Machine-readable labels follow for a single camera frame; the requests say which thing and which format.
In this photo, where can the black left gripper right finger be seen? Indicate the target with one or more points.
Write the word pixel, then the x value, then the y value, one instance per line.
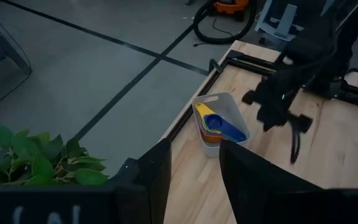
pixel 291 202

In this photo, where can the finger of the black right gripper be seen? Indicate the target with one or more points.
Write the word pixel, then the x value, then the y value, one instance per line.
pixel 303 123
pixel 248 97

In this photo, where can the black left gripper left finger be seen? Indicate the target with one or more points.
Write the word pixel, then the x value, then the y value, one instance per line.
pixel 73 205

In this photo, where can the grey plastic basket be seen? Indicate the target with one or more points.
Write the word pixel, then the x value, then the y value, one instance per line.
pixel 228 105

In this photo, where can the small dark blue measuring cup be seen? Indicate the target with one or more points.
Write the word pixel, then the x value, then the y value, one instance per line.
pixel 225 126

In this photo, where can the turquoise measuring cup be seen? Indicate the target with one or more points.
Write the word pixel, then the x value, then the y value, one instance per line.
pixel 233 138

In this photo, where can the yellow measuring cup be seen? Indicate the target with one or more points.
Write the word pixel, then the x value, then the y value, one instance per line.
pixel 204 110

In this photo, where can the green measuring cup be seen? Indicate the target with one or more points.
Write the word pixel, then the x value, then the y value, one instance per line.
pixel 216 132

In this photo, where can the orange measuring cup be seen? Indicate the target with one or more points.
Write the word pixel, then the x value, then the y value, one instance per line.
pixel 210 138

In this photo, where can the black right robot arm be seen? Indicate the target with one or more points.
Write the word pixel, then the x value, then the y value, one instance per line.
pixel 331 40

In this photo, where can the black table clamp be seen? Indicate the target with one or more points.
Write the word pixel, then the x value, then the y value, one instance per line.
pixel 215 65

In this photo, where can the green leafy plant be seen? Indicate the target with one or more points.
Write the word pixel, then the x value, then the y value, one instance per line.
pixel 36 161

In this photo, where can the white office chair base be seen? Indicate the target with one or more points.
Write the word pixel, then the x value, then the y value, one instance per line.
pixel 278 21

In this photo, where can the orange shop vacuum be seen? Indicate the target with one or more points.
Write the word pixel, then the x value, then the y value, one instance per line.
pixel 230 5

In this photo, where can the grey chair base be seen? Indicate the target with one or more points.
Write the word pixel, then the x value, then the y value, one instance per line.
pixel 2 43

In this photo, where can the black metal table frame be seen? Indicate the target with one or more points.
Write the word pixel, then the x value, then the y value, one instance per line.
pixel 250 60

